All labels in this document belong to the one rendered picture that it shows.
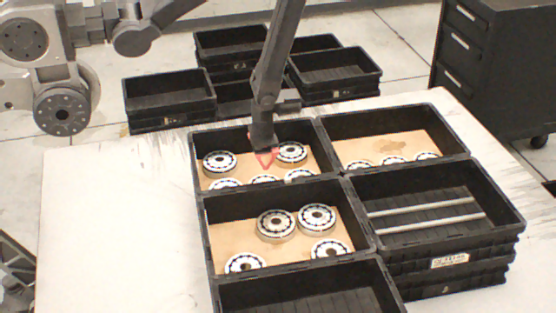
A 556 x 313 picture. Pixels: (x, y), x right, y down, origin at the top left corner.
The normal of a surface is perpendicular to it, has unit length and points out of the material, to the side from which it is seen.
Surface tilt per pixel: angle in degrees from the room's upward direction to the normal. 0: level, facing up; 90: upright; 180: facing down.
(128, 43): 107
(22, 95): 90
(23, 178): 0
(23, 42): 90
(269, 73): 97
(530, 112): 90
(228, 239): 0
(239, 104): 0
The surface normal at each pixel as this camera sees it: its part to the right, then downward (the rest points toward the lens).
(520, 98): 0.28, 0.58
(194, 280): 0.00, -0.80
